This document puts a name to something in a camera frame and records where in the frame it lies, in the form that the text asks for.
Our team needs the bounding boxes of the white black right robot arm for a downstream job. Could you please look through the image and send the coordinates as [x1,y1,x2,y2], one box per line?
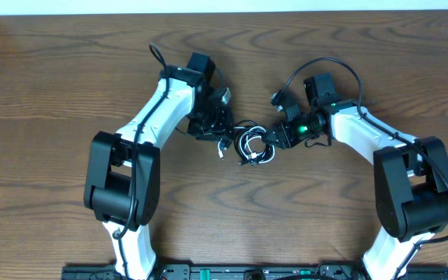
[262,92,448,279]

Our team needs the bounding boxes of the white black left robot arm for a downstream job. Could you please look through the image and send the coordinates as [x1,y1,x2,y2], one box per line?
[83,63,233,279]

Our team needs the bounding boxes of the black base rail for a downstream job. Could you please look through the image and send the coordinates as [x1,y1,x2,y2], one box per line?
[60,261,448,280]

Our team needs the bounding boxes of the black usb cable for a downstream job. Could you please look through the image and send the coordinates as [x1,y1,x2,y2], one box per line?
[219,119,276,167]

